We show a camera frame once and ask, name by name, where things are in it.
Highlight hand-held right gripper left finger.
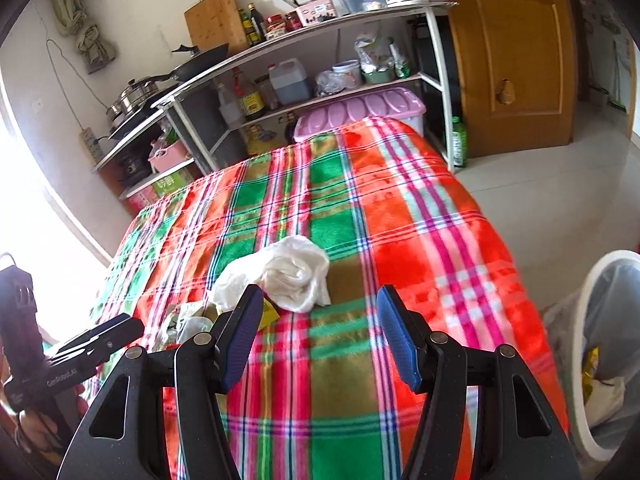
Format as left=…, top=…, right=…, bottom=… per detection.
left=57, top=284, right=264, bottom=480

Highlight pink storage box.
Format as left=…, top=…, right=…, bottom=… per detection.
left=293, top=87, right=427, bottom=144

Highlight wooden door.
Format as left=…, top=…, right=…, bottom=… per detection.
left=432, top=0, right=579, bottom=159

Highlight steel pot with lid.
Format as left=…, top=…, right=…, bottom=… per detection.
left=106, top=77, right=152, bottom=122

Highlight green bottle with white cap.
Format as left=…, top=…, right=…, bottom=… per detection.
left=451, top=116, right=469, bottom=169

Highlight pink chopstick holder box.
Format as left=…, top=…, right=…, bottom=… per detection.
left=295, top=0, right=337, bottom=28

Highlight wooden cutting board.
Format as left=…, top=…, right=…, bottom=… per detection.
left=183, top=0, right=249, bottom=54

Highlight green bowl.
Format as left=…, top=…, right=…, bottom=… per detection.
left=361, top=65, right=396, bottom=85

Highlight white plastic bag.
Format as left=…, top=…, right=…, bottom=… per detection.
left=207, top=234, right=332, bottom=314

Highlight window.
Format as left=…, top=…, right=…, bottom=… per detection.
left=0, top=85, right=118, bottom=341

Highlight white trash bin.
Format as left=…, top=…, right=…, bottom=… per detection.
left=541, top=260, right=640, bottom=455
left=565, top=250, right=640, bottom=462

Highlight black induction cooker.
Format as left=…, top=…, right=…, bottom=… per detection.
left=106, top=104, right=167, bottom=142

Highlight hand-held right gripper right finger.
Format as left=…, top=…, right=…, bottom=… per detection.
left=376, top=285, right=581, bottom=480

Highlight tall grey metal shelf unit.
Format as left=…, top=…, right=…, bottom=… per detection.
left=152, top=1, right=459, bottom=174

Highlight green and red cardboard box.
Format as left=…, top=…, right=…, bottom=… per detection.
left=124, top=166, right=195, bottom=217

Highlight crumpled clear plastic bag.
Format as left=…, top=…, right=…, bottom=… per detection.
left=314, top=70, right=347, bottom=97

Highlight small dark jar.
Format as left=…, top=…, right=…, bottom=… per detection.
left=254, top=75, right=279, bottom=112

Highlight white power strip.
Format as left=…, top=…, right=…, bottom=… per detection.
left=79, top=127, right=104, bottom=164

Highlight yellow label sauce bottle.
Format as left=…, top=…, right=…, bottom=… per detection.
left=234, top=70, right=266, bottom=122

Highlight yellow cooking oil bottle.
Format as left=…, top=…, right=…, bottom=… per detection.
left=244, top=125, right=279, bottom=157

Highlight pink woven basket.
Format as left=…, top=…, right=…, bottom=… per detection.
left=148, top=140, right=189, bottom=174

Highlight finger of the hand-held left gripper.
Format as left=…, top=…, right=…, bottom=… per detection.
left=50, top=317, right=146, bottom=368
left=62, top=313, right=134, bottom=349

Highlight low grey metal shelf unit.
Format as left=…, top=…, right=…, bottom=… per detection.
left=92, top=107, right=211, bottom=202

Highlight person's left hand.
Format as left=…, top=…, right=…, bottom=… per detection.
left=14, top=400, right=70, bottom=457

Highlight pale food bags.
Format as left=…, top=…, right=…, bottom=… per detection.
left=354, top=32, right=397, bottom=73

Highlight black power cable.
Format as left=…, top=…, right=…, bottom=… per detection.
left=46, top=39, right=88, bottom=132

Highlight dark portable stove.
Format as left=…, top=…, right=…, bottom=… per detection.
left=117, top=152, right=152, bottom=184

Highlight clear plastic bottle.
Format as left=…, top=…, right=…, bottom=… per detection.
left=216, top=82, right=244, bottom=129

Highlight plaid red green blanket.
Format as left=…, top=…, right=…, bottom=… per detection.
left=82, top=116, right=571, bottom=480

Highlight plastic jug of dark liquid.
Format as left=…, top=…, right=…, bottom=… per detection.
left=268, top=58, right=312, bottom=107

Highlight hanging pale green cloth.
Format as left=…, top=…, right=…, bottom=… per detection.
left=49, top=0, right=117, bottom=75

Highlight white plastic tub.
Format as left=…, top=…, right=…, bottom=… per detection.
left=332, top=60, right=362, bottom=89

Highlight black frying pan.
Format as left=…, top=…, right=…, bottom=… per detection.
left=145, top=42, right=231, bottom=84

